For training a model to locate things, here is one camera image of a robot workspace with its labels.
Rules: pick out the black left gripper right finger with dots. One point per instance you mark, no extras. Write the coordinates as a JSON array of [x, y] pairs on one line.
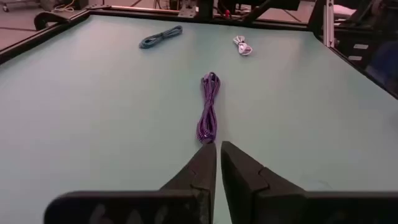
[[248, 193]]

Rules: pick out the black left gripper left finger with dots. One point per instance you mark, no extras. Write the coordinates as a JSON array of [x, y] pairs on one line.
[[192, 199]]

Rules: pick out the black curved clamp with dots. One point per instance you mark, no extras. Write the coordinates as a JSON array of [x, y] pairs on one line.
[[46, 18]]

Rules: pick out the aluminium frame post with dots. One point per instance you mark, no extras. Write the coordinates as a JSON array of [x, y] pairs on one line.
[[328, 25]]

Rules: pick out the black table frame rim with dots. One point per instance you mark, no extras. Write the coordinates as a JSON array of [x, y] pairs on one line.
[[18, 48]]

